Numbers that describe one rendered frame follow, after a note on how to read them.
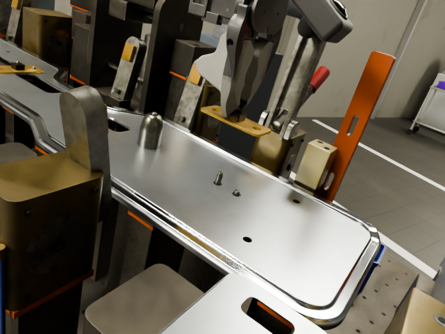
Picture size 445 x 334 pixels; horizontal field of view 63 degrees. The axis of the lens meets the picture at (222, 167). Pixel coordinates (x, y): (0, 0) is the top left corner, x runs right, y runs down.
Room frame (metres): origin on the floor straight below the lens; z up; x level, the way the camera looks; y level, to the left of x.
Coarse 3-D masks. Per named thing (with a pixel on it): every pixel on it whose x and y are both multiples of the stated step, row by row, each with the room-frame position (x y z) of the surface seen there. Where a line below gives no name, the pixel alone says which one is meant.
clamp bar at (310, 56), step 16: (304, 32) 0.53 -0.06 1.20; (304, 48) 0.56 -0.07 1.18; (320, 48) 0.55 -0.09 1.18; (288, 64) 0.56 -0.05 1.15; (304, 64) 0.56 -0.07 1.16; (288, 80) 0.56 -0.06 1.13; (304, 80) 0.54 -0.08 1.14; (288, 96) 0.55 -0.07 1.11; (304, 96) 0.55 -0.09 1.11; (272, 112) 0.54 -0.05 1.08; (288, 112) 0.53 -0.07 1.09
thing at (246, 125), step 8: (208, 112) 0.42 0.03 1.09; (216, 112) 0.43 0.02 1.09; (232, 112) 0.41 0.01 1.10; (240, 112) 0.42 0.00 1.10; (224, 120) 0.41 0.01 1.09; (232, 120) 0.41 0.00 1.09; (240, 120) 0.41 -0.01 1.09; (248, 120) 0.43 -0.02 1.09; (240, 128) 0.40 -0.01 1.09; (248, 128) 0.40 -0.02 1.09; (256, 128) 0.41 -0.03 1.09; (264, 128) 0.42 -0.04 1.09; (256, 136) 0.39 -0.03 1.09
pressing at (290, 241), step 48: (0, 48) 0.75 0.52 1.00; (0, 96) 0.51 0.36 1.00; (48, 96) 0.56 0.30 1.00; (48, 144) 0.41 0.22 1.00; (192, 144) 0.52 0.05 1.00; (144, 192) 0.35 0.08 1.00; (192, 192) 0.38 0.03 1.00; (240, 192) 0.41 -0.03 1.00; (288, 192) 0.45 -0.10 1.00; (192, 240) 0.30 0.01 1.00; (240, 240) 0.31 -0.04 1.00; (288, 240) 0.34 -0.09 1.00; (336, 240) 0.37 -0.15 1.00; (288, 288) 0.26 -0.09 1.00; (336, 288) 0.28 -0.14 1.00
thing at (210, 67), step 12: (252, 48) 0.41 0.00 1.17; (204, 60) 0.42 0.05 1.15; (216, 60) 0.41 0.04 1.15; (240, 60) 0.39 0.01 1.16; (204, 72) 0.42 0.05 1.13; (216, 72) 0.41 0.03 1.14; (240, 72) 0.40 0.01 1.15; (216, 84) 0.41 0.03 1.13; (228, 84) 0.39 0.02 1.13; (240, 84) 0.40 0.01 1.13; (228, 96) 0.40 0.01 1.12; (228, 108) 0.41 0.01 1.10
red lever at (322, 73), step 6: (324, 66) 0.65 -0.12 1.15; (318, 72) 0.63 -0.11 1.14; (324, 72) 0.64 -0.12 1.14; (312, 78) 0.62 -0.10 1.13; (318, 78) 0.62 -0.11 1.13; (324, 78) 0.63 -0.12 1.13; (312, 84) 0.61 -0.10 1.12; (318, 84) 0.62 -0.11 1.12; (312, 90) 0.61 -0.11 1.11; (306, 96) 0.59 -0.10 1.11; (282, 114) 0.55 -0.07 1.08; (276, 120) 0.54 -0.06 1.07; (282, 120) 0.54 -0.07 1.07; (276, 126) 0.54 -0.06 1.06; (282, 126) 0.54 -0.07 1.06
